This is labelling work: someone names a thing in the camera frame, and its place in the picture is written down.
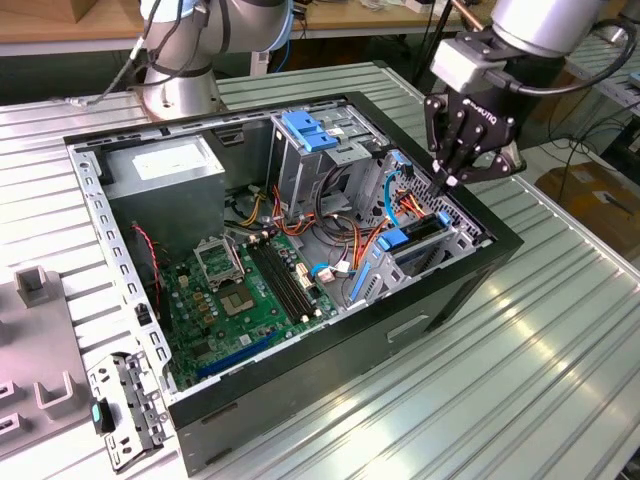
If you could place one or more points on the blue expansion slot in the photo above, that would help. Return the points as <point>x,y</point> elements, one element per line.
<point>235,357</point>

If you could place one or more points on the black RAM slot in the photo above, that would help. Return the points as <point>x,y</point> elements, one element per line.
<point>279,282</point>
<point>291,277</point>
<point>272,284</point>
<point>285,280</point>

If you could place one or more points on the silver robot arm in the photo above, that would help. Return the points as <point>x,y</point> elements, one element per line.
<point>540,25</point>

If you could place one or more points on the hard disk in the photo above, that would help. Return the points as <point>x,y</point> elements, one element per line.
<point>395,239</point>

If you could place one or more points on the black clip with teal tab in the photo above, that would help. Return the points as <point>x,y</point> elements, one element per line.
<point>102,417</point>

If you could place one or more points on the wooden desk white frame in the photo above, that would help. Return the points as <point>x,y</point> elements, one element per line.
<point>100,22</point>

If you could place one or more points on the metal card retention bracket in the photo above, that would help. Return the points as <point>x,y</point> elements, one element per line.
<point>132,400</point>

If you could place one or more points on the grey metal disk bay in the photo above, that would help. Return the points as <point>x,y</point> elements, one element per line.
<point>382,282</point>

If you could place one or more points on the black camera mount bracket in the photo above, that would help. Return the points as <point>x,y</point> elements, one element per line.
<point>482,45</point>

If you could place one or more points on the pale blue device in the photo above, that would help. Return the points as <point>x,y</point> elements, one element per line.
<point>636,79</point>

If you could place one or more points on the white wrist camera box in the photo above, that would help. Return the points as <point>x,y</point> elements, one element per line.
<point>457,65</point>

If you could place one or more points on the grey power supply unit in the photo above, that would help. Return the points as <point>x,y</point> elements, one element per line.
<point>165,210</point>

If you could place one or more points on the brown cardboard box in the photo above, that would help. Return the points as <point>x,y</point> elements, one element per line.
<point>590,200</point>

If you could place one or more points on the black case latch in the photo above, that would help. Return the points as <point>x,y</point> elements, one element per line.
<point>142,316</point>

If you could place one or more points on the metal slat side table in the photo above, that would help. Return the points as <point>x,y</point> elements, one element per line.
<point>620,80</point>

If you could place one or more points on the grey parts rack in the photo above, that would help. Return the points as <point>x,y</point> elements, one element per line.
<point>35,345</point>

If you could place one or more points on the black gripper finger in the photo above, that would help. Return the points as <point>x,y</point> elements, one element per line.
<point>510,162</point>
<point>450,140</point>

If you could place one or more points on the black open PC case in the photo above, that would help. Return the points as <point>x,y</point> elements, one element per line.
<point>300,380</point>

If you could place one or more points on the green motherboard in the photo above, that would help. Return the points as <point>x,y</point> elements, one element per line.
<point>250,327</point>

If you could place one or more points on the small white box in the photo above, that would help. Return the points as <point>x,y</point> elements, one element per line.
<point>417,6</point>

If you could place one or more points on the blue plastic drive latch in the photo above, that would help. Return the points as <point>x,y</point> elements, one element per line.
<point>310,135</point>

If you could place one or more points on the black tripod stand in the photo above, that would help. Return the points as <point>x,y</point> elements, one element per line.
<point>430,50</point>

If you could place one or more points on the grey optical drive cage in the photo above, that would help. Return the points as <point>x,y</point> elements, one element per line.
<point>295,170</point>

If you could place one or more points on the CPU socket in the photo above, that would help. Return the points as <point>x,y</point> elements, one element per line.
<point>235,301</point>

